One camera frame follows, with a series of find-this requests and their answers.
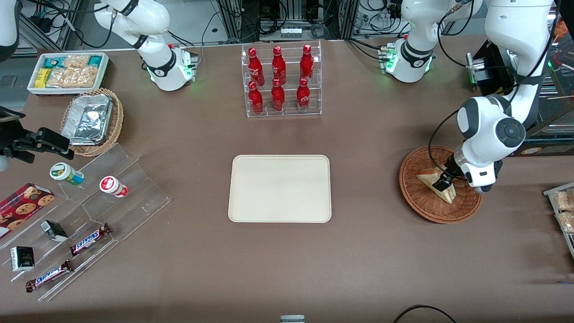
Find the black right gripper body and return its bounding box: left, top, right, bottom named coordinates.
left=0, top=120, right=40, bottom=163

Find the triangular sandwich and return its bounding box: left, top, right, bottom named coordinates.
left=416, top=168, right=457, bottom=204

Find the brown round wicker basket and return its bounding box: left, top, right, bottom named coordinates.
left=399, top=145, right=484, bottom=224

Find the light oval wicker basket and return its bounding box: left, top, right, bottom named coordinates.
left=61, top=88, right=124, bottom=157

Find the grey metal snack tray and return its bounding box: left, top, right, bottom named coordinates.
left=544, top=182, right=574, bottom=259

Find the beige plastic tray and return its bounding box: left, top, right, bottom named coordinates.
left=228, top=155, right=332, bottom=223

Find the green capped yogurt bottle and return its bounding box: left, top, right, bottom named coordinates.
left=49, top=162, right=85, bottom=186

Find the aluminium foil container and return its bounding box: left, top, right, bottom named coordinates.
left=61, top=94, right=113, bottom=146

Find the white rectangular snack bin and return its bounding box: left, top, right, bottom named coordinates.
left=27, top=52, right=110, bottom=96

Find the clear bag of crackers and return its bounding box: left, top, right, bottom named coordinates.
left=46, top=67, right=75, bottom=88
left=72, top=66, right=100, bottom=88
left=63, top=55, right=91, bottom=69

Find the red tartan cookie box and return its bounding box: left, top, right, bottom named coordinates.
left=0, top=183, right=56, bottom=239

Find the red capped yogurt bottle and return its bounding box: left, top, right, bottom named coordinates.
left=99, top=176, right=130, bottom=198

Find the black food warmer cabinet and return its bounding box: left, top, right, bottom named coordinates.
left=465, top=9, right=574, bottom=157

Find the small black box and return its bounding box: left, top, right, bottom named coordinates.
left=40, top=220, right=69, bottom=243
left=10, top=246, right=35, bottom=272

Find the clear bag of puffed snacks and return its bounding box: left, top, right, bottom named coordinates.
left=552, top=190, right=574, bottom=211
left=556, top=211, right=574, bottom=234

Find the Snickers chocolate bar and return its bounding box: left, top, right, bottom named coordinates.
left=70, top=223, right=112, bottom=257
left=26, top=259, right=74, bottom=293

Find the clear acrylic stepped stand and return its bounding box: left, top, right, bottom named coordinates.
left=0, top=143, right=172, bottom=302

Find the red cola bottle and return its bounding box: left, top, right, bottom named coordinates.
left=272, top=46, right=287, bottom=85
left=300, top=44, right=314, bottom=80
left=296, top=77, right=311, bottom=112
left=271, top=79, right=286, bottom=112
left=248, top=81, right=264, bottom=115
left=248, top=48, right=265, bottom=86

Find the clear acrylic bottle rack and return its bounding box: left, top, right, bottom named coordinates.
left=241, top=40, right=322, bottom=118

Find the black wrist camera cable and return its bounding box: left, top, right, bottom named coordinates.
left=428, top=109, right=461, bottom=173

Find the black floor cable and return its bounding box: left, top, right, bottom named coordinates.
left=394, top=305, right=457, bottom=323

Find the aluminium profile frame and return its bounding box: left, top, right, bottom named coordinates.
left=217, top=0, right=360, bottom=42

